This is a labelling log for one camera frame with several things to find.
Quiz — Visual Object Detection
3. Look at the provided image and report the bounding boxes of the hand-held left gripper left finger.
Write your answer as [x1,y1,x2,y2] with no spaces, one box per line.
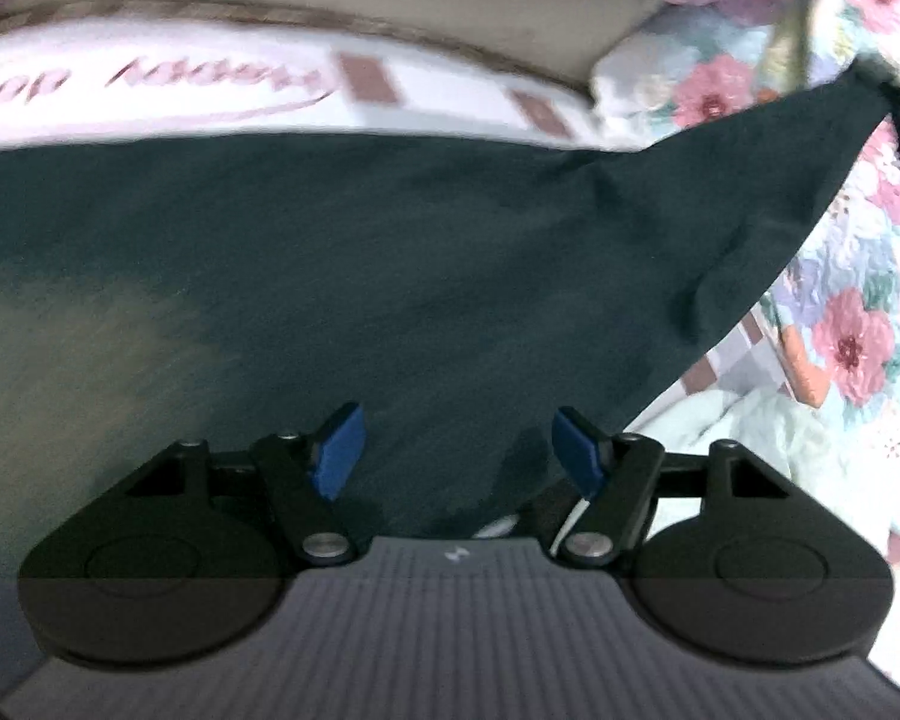
[122,401,368,569]

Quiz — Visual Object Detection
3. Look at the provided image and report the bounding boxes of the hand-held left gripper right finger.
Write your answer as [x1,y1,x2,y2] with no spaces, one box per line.
[551,405,794,569]

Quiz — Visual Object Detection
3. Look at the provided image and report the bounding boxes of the light green cloth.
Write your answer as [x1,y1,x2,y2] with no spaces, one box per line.
[636,385,900,542]

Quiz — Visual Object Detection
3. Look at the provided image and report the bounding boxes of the floral printed quilt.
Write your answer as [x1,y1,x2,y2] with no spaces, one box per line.
[591,0,900,567]

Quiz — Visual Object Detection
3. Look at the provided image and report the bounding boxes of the dark green jeans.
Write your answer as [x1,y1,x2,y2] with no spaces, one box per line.
[0,60,900,590]

